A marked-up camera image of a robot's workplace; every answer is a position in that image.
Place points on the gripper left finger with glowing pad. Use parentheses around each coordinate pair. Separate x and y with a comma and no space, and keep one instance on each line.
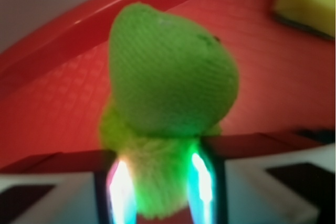
(77,187)

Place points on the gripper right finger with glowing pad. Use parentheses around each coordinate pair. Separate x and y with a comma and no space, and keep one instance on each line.
(279,177)

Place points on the green plush animal toy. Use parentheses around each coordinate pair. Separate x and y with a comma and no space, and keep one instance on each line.
(172,83)

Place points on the red plastic tray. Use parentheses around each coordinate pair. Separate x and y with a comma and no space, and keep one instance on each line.
(55,82)

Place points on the yellow sponge wedge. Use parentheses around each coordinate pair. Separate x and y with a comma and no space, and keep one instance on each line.
(313,16)

